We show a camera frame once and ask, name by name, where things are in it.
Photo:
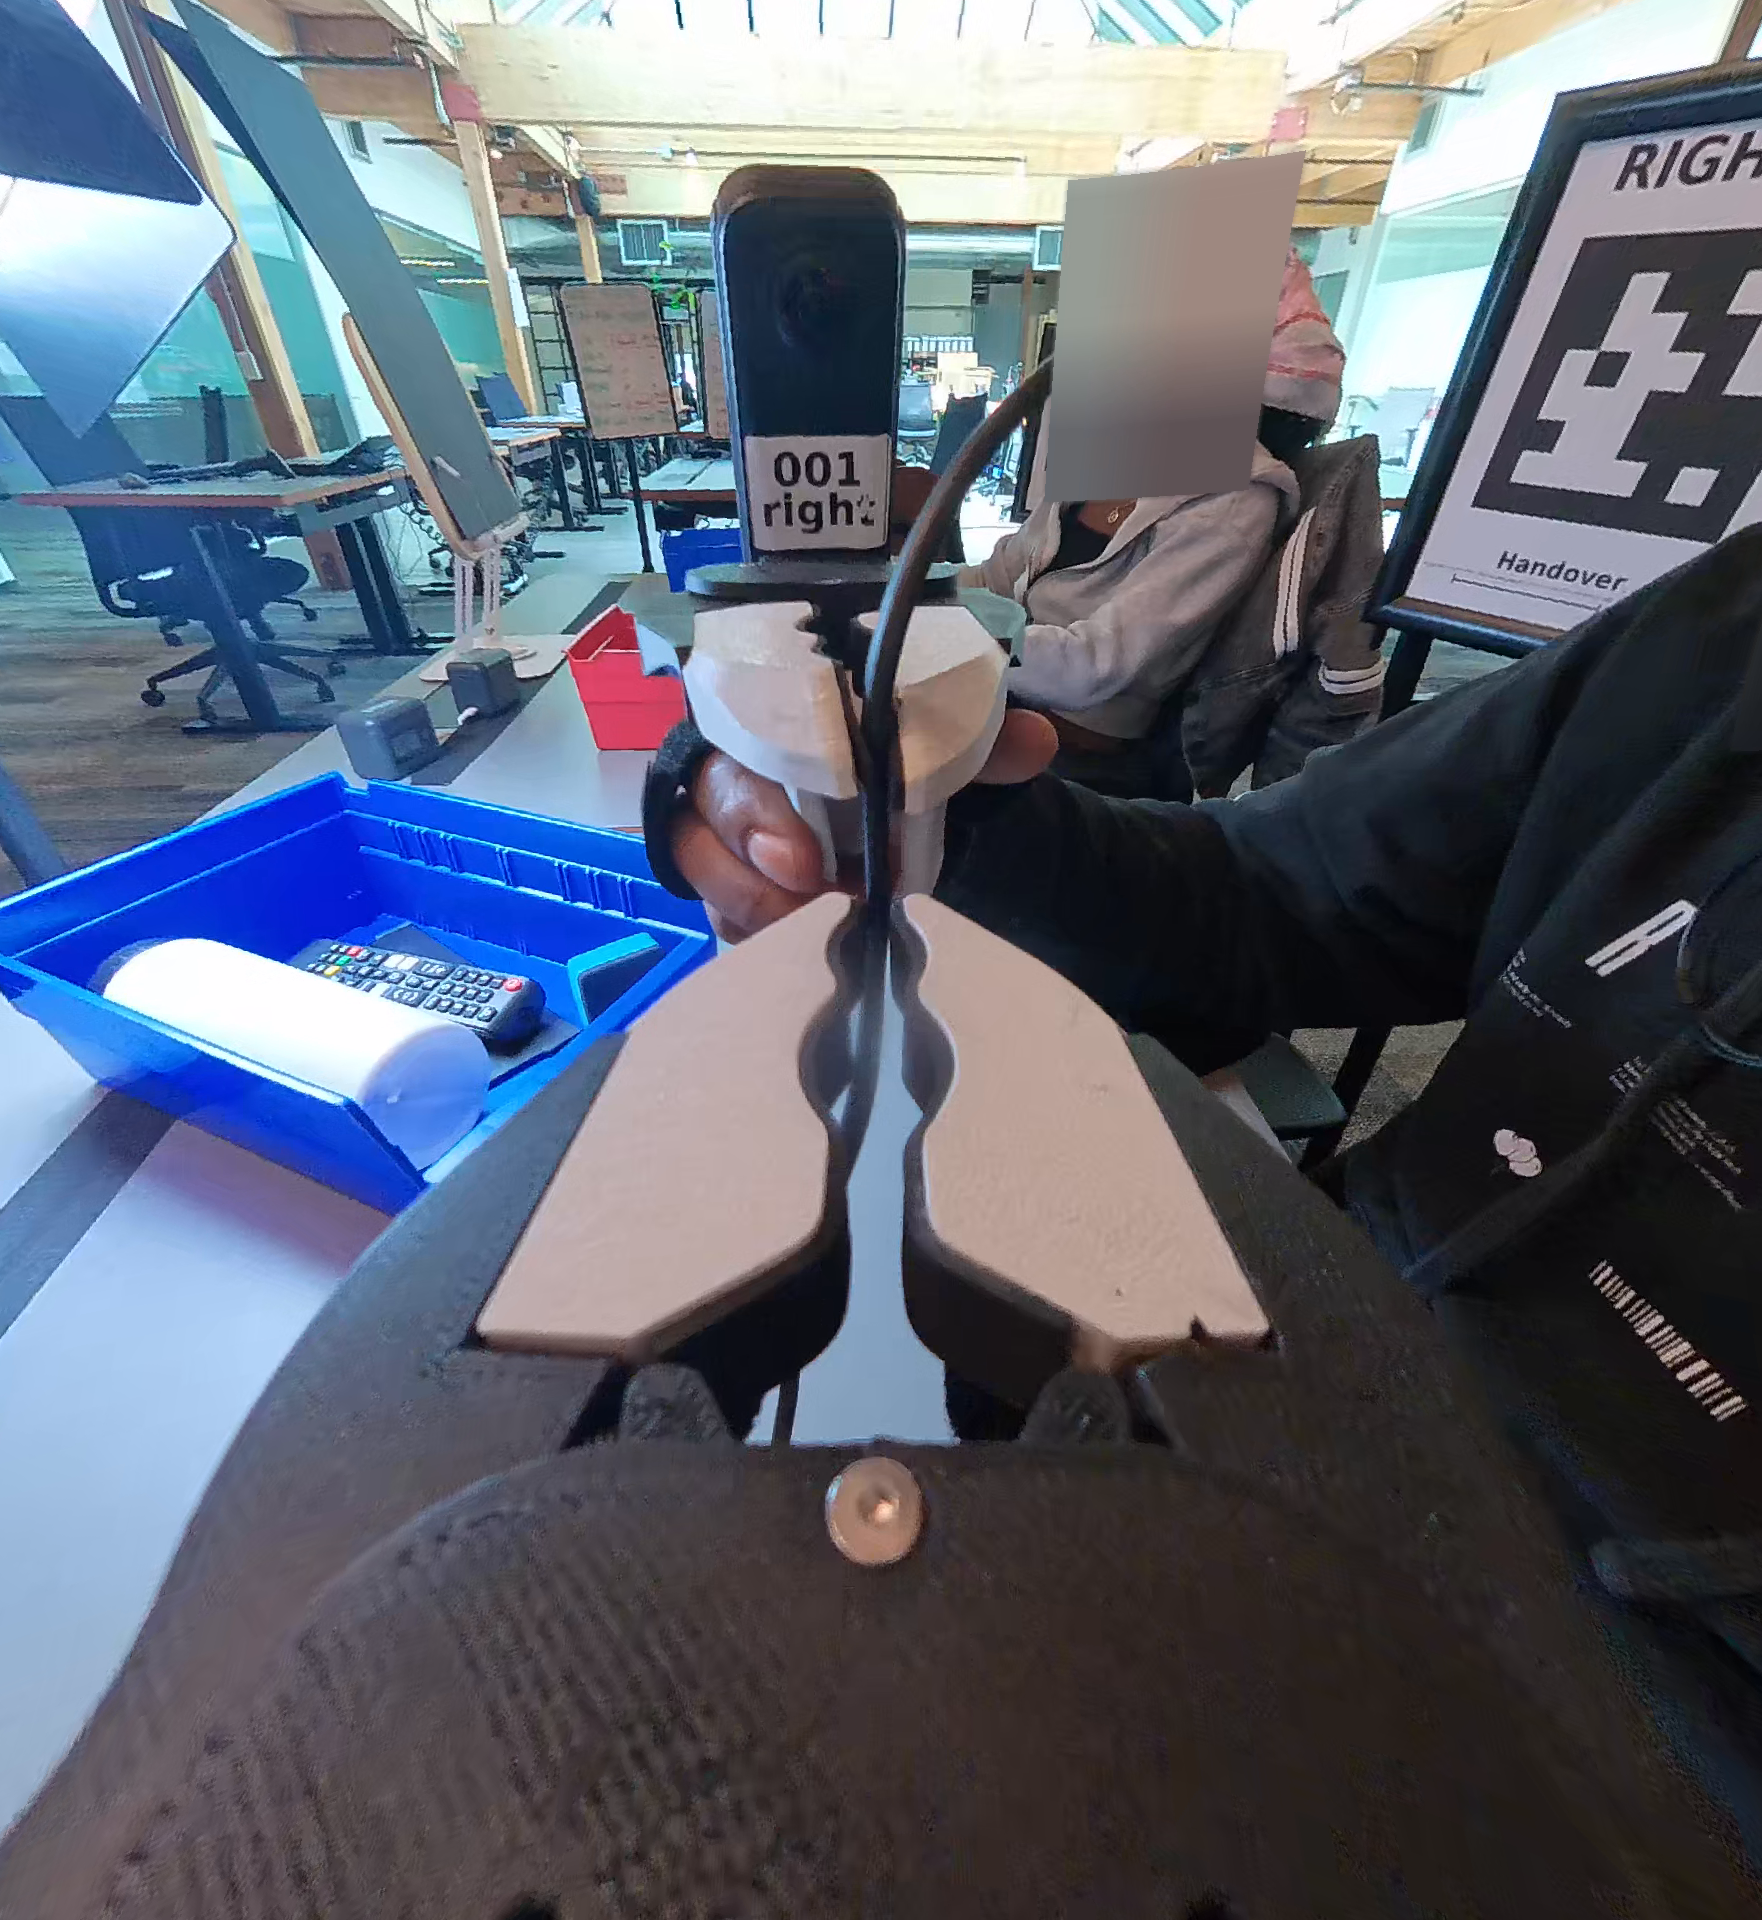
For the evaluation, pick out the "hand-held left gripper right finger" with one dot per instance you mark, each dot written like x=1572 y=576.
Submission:
x=1062 y=1170

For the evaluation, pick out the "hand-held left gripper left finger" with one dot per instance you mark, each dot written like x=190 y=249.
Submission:
x=672 y=1170

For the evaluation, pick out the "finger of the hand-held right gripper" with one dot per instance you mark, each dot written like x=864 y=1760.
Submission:
x=949 y=691
x=760 y=683

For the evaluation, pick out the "blue plastic bin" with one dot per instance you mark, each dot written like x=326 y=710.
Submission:
x=146 y=1079
x=694 y=564

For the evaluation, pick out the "person's right hand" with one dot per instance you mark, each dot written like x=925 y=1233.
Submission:
x=754 y=855

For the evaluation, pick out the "red plastic bin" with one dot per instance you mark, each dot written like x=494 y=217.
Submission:
x=619 y=712

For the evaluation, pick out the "whiteboard on stand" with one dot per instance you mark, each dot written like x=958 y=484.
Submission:
x=619 y=360

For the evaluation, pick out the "dark box with teal edge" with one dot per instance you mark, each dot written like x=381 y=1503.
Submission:
x=619 y=982

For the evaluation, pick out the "white metal board stand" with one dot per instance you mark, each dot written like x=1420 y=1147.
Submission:
x=498 y=657

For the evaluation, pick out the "small grey box device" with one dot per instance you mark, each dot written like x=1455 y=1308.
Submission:
x=484 y=687
x=385 y=738

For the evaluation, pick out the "black remote control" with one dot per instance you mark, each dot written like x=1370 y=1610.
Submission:
x=432 y=990

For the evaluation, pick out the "white paper roll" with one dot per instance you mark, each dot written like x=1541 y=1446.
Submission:
x=297 y=1034

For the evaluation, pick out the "black wood-edged board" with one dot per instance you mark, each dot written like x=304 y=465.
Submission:
x=342 y=255

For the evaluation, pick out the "wooden office desk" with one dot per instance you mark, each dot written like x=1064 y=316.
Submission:
x=221 y=493

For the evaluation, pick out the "black office chair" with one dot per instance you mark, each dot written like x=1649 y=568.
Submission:
x=146 y=564

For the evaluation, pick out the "studio light panel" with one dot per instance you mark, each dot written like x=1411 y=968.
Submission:
x=88 y=285

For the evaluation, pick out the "framed marker sign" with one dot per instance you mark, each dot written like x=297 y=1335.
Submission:
x=1646 y=375

